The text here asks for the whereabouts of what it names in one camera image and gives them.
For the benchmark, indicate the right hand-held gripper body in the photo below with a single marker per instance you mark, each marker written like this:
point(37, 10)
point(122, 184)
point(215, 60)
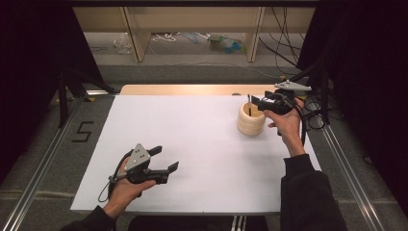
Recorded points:
point(279, 102)

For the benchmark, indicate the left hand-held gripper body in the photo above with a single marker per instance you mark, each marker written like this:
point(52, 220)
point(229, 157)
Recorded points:
point(139, 160)

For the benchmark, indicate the black makeup brush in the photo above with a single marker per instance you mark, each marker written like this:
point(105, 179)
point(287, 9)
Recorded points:
point(249, 106)

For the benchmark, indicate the cream ribbed brush holder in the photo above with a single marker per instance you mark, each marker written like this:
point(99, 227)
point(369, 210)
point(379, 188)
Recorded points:
point(250, 126)

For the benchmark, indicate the person's right hand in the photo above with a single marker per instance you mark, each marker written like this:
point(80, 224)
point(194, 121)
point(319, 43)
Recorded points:
point(292, 128)

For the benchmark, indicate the person's left hand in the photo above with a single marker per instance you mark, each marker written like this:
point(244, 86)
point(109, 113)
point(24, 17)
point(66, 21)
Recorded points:
point(123, 195)

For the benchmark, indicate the white table mat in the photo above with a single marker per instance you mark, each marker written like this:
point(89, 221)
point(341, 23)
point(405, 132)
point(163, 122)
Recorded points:
point(198, 144)

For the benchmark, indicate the black stand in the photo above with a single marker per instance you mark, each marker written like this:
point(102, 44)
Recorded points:
point(324, 93)
point(69, 86)

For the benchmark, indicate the pile of coloured toys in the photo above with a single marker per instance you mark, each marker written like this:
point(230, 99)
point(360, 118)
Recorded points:
point(226, 44)

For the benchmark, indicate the black curtain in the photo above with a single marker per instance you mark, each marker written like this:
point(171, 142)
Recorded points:
point(29, 64)
point(369, 80)

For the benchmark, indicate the beige wooden shelf unit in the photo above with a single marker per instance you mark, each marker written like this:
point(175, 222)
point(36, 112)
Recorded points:
point(192, 19)

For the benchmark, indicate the clear plastic bag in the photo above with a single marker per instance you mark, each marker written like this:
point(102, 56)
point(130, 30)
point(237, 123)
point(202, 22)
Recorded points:
point(123, 45)

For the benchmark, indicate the metal floor rail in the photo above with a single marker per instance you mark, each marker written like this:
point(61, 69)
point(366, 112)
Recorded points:
point(352, 179)
point(41, 170)

